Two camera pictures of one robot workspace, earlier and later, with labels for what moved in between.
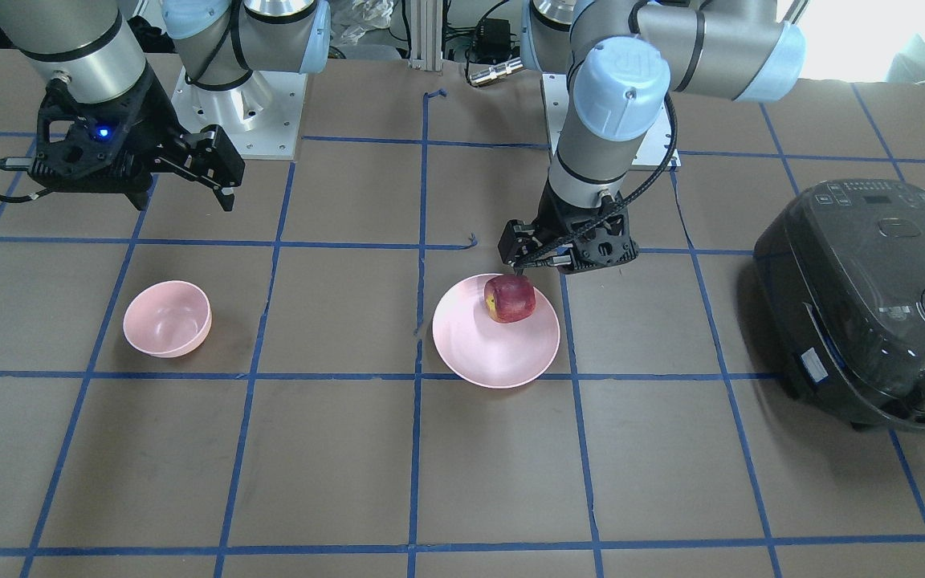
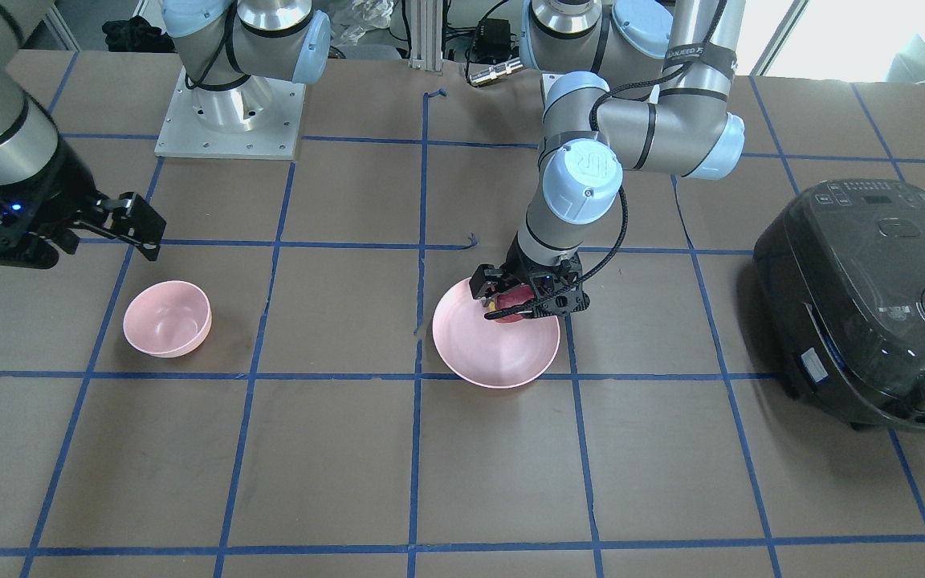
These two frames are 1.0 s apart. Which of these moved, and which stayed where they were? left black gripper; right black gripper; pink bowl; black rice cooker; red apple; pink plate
Moved: right black gripper; left black gripper
Stayed: red apple; pink bowl; pink plate; black rice cooker
